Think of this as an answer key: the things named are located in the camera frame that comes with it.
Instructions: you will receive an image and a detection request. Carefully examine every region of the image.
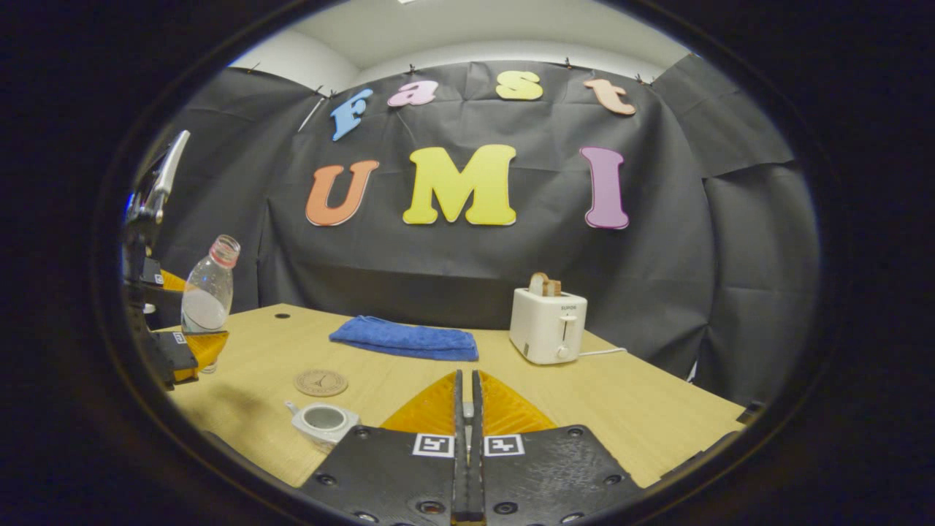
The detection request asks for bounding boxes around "blue folded towel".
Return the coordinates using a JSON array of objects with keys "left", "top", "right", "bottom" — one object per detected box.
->
[{"left": 329, "top": 315, "right": 480, "bottom": 362}]

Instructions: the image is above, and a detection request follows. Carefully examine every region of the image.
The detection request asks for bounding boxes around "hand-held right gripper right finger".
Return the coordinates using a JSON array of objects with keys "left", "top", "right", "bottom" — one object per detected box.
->
[{"left": 471, "top": 369, "right": 647, "bottom": 525}]

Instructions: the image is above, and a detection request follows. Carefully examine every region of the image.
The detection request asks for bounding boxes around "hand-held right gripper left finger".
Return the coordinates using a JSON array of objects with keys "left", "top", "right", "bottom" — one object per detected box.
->
[{"left": 299, "top": 369, "right": 469, "bottom": 525}]

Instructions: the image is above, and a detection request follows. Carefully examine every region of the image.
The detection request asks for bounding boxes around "white toaster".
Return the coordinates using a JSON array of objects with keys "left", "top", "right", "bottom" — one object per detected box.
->
[{"left": 509, "top": 286, "right": 588, "bottom": 365}]

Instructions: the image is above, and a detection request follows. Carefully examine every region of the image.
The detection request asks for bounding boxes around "clear plastic water bottle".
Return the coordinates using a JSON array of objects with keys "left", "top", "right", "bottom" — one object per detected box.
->
[{"left": 180, "top": 234, "right": 242, "bottom": 375}]

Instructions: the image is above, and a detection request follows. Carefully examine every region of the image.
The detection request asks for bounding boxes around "round wooden coaster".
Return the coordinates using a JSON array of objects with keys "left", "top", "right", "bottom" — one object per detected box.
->
[{"left": 294, "top": 369, "right": 350, "bottom": 398}]

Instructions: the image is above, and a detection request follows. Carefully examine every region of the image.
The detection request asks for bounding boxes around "white teacup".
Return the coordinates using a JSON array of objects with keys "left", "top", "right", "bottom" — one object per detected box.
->
[{"left": 284, "top": 400, "right": 361, "bottom": 451}]

